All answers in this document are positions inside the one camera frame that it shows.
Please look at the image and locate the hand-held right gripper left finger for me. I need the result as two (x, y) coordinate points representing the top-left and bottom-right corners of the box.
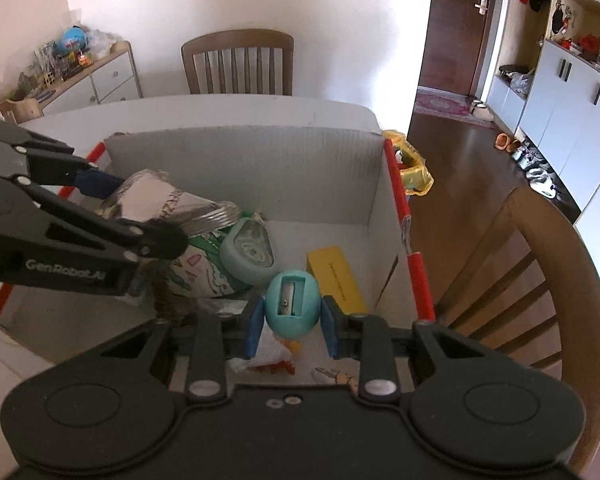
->
(55, 297), (267, 403)

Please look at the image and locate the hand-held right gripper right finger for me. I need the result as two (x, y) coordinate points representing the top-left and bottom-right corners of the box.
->
(320, 296), (543, 403)

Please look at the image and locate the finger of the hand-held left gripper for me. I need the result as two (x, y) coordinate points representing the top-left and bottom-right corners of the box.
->
(0, 119), (126, 200)
(10, 176), (188, 266)

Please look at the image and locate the teal egg-shaped pencil sharpener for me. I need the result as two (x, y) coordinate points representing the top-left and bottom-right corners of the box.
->
(266, 271), (322, 340)

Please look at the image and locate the small yellow box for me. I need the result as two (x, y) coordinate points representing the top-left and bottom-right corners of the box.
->
(306, 246), (370, 317)

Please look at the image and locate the red shoe box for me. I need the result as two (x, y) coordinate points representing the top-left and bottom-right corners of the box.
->
(0, 127), (437, 376)

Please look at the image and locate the teal rounded case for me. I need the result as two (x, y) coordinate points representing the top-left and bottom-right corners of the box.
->
(219, 216), (276, 286)

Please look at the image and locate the wooden desktop rack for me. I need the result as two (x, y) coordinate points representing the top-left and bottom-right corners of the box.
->
(0, 99), (45, 123)

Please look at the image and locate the white wooden-top sideboard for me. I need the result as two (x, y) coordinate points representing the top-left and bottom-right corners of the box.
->
(0, 40), (143, 123)

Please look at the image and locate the clear plastic bag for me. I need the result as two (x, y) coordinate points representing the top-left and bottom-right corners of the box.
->
(85, 29), (117, 58)

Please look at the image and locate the blue globe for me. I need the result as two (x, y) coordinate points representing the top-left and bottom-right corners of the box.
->
(55, 26), (88, 56)

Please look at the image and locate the yellow bag on floor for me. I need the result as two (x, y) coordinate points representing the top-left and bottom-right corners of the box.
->
(382, 129), (435, 196)

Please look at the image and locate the wooden slatted dining chair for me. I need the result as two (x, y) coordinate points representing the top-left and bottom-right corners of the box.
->
(181, 28), (295, 97)

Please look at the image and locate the wooden round-back chair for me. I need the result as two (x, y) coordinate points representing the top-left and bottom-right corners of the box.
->
(432, 186), (600, 478)

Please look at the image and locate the patterned door rug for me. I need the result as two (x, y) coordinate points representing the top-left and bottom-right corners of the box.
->
(414, 86), (496, 130)

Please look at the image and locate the row of shoes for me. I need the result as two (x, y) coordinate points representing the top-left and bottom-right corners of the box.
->
(510, 140), (561, 200)

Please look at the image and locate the pair of orange shoes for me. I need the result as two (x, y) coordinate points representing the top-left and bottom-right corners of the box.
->
(494, 132), (523, 152)

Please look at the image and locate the pair of beige slippers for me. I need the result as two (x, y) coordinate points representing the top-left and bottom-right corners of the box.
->
(467, 99), (495, 122)

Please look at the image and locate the dark wooden door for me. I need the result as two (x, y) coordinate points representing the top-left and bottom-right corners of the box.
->
(420, 0), (501, 97)

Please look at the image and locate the grey plastic bag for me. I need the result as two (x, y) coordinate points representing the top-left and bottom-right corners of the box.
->
(509, 67), (536, 96)

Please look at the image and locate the white wall cabinet unit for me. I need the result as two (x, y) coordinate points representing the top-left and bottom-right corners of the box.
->
(485, 0), (600, 226)

